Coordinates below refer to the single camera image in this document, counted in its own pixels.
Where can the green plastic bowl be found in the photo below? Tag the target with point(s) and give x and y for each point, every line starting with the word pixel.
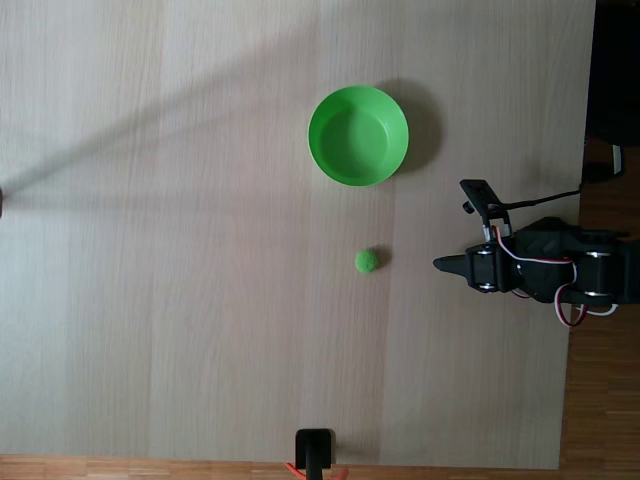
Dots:
pixel 357 145

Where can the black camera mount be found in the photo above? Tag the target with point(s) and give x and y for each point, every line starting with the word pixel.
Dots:
pixel 481 194

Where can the black object with white edge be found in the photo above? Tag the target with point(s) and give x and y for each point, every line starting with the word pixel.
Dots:
pixel 619 160

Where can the green pompom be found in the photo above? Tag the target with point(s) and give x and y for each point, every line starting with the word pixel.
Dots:
pixel 366 261

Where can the black furniture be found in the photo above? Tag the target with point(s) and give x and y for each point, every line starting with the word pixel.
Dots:
pixel 615 70

